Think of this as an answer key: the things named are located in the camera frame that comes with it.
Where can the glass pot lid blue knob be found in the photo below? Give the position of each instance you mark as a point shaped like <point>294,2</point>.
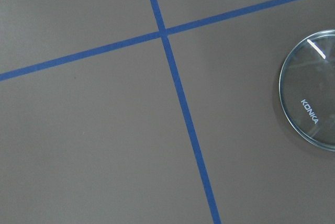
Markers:
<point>306,89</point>

